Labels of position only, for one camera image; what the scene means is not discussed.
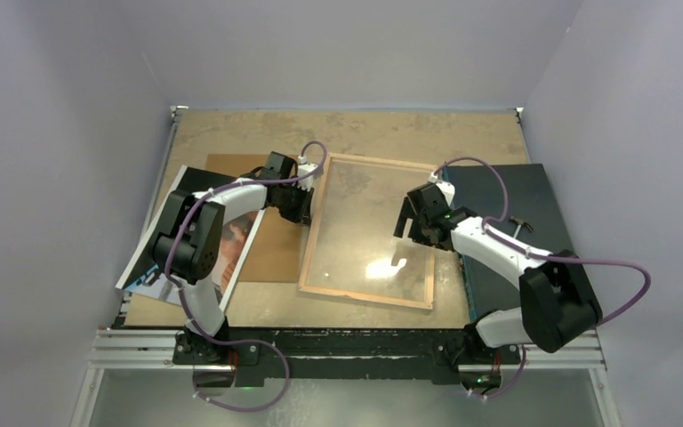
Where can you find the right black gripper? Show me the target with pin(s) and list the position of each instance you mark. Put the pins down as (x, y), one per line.
(407, 212)

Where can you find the wooden picture frame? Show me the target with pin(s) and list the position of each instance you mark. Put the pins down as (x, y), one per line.
(312, 236)

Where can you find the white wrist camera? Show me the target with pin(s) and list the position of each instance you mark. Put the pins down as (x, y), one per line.
(307, 173)
(446, 188)

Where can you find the dark blue book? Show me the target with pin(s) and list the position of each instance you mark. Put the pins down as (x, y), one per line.
(531, 198)

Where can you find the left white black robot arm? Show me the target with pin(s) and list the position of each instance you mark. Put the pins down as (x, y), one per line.
(186, 240)

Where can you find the aluminium frame rails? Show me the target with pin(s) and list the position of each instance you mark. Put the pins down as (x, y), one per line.
(133, 382)

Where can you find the brown backing board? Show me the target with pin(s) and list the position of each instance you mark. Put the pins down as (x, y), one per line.
(275, 253)

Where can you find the printed photo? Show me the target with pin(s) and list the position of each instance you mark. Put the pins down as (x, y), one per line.
(144, 275)

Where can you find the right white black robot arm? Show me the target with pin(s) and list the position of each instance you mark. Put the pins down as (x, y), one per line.
(556, 299)

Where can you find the small hammer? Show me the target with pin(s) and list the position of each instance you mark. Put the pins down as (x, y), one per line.
(521, 224)

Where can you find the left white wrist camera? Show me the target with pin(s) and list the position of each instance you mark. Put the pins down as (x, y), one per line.
(307, 173)

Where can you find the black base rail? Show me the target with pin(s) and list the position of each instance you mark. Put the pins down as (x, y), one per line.
(255, 354)

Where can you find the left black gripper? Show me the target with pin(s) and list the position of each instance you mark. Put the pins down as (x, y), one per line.
(302, 213)

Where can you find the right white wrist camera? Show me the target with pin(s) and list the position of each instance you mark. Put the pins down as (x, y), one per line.
(446, 188)

